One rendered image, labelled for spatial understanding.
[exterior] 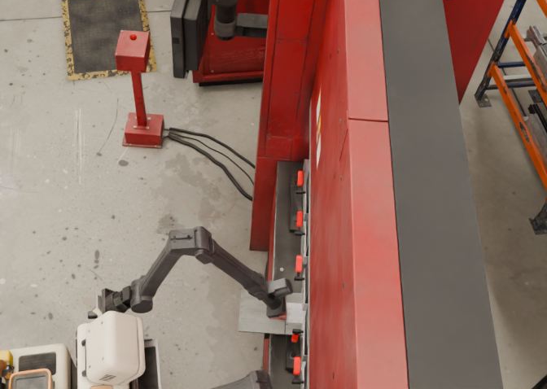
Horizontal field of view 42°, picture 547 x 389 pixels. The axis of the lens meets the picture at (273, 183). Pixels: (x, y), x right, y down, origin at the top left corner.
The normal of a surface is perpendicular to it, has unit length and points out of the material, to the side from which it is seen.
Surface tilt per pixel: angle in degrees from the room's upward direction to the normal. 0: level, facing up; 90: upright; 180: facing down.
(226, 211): 0
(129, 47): 0
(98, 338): 48
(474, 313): 0
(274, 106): 90
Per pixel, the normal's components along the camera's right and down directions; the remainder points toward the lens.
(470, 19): -0.04, 0.81
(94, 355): -0.68, -0.32
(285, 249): 0.07, -0.58
